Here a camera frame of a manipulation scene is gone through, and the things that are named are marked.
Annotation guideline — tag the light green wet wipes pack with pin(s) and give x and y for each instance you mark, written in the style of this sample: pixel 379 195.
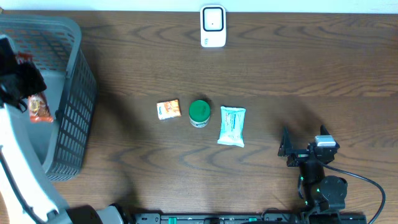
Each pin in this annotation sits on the light green wet wipes pack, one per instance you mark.
pixel 232 124

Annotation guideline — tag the orange tissue pack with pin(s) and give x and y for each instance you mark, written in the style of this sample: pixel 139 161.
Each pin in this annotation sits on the orange tissue pack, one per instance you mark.
pixel 168 109

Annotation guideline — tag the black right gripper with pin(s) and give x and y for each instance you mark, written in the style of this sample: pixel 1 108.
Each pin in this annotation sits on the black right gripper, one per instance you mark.
pixel 286 147

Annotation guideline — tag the green lid white jar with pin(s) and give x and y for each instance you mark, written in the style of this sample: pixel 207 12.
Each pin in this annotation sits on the green lid white jar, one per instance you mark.
pixel 199 113

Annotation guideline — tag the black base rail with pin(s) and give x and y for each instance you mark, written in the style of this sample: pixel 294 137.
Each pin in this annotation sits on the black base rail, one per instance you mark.
pixel 272 217

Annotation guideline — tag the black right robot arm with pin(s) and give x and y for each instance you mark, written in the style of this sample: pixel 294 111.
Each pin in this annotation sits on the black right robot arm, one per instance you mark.
pixel 321 193

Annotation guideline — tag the orange red snack bag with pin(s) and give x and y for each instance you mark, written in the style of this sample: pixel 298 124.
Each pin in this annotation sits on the orange red snack bag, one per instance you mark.
pixel 37 103

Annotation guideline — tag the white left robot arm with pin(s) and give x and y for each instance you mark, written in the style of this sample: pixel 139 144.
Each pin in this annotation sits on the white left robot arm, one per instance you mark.
pixel 28 193

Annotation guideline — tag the white barcode scanner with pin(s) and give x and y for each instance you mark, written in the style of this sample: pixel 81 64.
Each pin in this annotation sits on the white barcode scanner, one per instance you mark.
pixel 212 26

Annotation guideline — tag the grey plastic basket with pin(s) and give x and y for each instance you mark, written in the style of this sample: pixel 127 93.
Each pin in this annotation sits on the grey plastic basket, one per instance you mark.
pixel 54 44

